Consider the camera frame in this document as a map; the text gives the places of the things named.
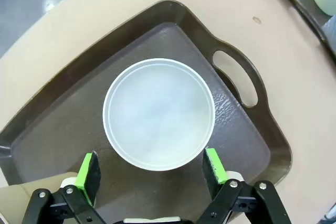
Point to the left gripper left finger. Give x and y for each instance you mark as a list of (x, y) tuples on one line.
[(89, 176)]

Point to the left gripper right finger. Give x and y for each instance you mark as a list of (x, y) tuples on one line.
[(214, 171)]

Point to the white round bowl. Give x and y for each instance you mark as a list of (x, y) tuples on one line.
[(157, 113), (331, 31)]

